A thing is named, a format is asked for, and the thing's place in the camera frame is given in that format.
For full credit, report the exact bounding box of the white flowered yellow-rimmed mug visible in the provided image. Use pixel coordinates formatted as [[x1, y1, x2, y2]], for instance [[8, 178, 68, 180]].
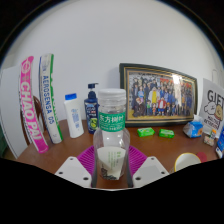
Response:
[[173, 152, 202, 173]]

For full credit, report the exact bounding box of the clear green-labelled drink bottle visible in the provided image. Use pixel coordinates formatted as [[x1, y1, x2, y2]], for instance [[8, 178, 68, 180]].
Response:
[[92, 88, 131, 181]]

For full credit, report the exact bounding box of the dark blue pump bottle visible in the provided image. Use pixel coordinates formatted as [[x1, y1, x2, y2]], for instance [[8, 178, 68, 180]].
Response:
[[83, 82, 100, 135]]

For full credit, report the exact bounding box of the blue detergent bottle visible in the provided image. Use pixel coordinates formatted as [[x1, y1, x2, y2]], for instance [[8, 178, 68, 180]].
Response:
[[215, 128, 224, 159]]

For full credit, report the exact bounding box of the small patterned flat pack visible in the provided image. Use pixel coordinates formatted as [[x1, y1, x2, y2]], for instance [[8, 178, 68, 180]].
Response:
[[203, 134, 216, 147]]

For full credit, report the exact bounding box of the white printed gift bag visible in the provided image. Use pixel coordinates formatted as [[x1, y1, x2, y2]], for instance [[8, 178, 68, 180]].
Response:
[[198, 78, 224, 134]]

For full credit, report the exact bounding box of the white green shuttlecock tube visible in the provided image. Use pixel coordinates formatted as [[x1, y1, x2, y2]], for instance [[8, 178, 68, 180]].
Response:
[[38, 53, 64, 145]]

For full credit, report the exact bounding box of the green soap bar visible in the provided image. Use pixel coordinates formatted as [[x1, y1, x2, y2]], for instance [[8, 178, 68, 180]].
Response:
[[158, 128, 176, 139], [136, 126, 156, 138]]

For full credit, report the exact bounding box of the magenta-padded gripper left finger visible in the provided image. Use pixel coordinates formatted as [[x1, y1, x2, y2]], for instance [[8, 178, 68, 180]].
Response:
[[54, 145, 98, 189]]

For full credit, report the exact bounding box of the dark framed group photo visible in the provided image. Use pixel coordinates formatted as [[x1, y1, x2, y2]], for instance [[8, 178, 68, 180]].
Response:
[[119, 62, 199, 128]]

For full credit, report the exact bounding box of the white blue-capped lotion bottle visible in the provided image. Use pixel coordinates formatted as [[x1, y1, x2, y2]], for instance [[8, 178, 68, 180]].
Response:
[[63, 93, 85, 139]]

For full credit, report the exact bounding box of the pink shuttlecock tube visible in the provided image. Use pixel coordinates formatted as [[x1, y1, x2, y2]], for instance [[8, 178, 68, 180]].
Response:
[[18, 55, 50, 154]]

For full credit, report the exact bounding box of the blue tissue pack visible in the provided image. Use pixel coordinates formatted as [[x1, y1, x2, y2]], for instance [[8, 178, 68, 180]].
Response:
[[182, 114, 204, 139]]

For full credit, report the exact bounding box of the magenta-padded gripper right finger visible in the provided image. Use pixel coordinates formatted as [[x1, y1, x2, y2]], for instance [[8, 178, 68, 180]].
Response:
[[125, 145, 170, 189]]

